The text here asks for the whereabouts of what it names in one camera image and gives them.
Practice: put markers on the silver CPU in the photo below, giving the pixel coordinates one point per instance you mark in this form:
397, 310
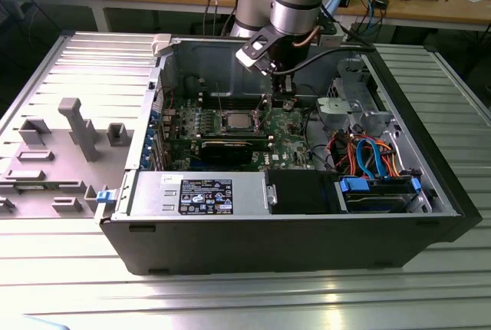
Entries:
238, 120

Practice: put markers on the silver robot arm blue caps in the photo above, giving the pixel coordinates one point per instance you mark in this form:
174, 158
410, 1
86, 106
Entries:
295, 4

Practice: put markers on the RAM slot white clips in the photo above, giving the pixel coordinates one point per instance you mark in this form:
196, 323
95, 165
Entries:
261, 145
238, 102
238, 95

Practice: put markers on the CPU socket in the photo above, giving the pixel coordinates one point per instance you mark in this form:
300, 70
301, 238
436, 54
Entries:
223, 123

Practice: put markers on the round coin battery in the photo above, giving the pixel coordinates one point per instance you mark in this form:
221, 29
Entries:
288, 107

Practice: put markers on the small white labelled box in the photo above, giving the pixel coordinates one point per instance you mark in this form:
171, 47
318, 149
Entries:
346, 33

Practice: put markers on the metal drive cage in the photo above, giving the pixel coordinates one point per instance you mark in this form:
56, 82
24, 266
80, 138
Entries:
353, 90

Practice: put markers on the green motherboard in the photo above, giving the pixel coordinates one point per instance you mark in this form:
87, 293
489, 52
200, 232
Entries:
285, 142

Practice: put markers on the small black box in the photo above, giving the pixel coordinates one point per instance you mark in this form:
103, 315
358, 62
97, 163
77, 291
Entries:
380, 2

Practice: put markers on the black graphics card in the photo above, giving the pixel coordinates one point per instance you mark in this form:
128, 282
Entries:
226, 152

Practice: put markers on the pale grey case latch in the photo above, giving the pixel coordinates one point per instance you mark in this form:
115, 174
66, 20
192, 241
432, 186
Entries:
161, 44

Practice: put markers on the metal rear port block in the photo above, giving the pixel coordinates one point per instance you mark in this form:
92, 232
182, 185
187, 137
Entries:
168, 116

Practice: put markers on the black plastic shroud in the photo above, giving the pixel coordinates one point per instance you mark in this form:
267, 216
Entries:
299, 192

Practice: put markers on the blue card retention clip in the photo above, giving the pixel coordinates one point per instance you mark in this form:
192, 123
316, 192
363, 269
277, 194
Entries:
144, 162
147, 150
150, 133
154, 116

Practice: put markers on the hard disk blue carrier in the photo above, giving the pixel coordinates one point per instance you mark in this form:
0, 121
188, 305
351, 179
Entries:
377, 202

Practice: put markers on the black open PC case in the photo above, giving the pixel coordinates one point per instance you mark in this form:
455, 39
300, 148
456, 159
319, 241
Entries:
268, 245

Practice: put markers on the grey power supply unit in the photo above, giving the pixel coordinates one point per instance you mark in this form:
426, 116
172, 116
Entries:
153, 195

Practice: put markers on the blue case latch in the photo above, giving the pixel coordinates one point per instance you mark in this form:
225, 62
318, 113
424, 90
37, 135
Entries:
104, 197

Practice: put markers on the grey parts rack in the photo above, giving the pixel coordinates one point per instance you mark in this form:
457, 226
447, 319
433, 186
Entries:
61, 161

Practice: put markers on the green RAM stick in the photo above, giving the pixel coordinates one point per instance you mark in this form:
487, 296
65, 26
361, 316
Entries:
32, 188

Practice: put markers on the pale blue rounded object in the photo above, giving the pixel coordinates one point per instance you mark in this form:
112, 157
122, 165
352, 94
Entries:
46, 324

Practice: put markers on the white camera black bracket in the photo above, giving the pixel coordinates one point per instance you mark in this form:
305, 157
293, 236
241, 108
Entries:
255, 48

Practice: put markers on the small white camera box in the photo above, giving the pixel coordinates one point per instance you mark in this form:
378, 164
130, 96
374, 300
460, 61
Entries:
330, 38

